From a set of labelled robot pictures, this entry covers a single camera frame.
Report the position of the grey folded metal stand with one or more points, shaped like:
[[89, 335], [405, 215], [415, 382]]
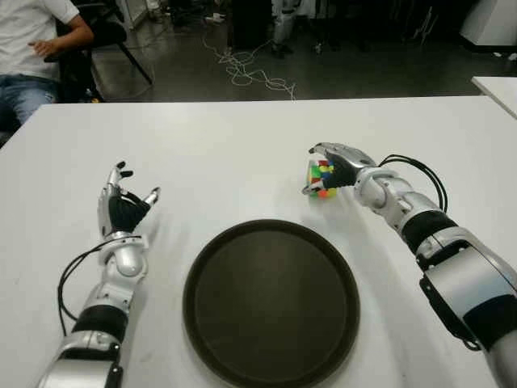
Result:
[[426, 24]]

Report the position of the white machine housing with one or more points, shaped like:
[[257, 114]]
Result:
[[493, 24]]

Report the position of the white power strip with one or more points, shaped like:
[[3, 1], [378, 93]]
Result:
[[216, 18]]

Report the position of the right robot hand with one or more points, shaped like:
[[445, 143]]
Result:
[[343, 169]]

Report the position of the white glass-front cabinet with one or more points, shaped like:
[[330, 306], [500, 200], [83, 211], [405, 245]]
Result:
[[133, 12]]

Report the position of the white side table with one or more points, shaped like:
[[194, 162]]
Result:
[[497, 93]]

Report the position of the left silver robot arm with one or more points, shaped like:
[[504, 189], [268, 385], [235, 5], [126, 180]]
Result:
[[127, 262]]

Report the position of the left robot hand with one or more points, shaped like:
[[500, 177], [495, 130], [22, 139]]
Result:
[[123, 216]]

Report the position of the multicoloured Rubik's cube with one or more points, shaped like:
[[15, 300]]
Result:
[[317, 174]]

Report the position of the seated person in white shirt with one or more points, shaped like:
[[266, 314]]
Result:
[[28, 32]]

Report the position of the black office chair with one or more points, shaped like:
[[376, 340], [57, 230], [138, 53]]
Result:
[[109, 32]]

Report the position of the black cabinet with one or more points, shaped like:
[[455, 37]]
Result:
[[250, 24]]

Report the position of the dark brown round plate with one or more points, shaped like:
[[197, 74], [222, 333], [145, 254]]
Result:
[[270, 303]]

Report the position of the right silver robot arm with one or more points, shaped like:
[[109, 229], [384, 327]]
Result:
[[464, 283]]

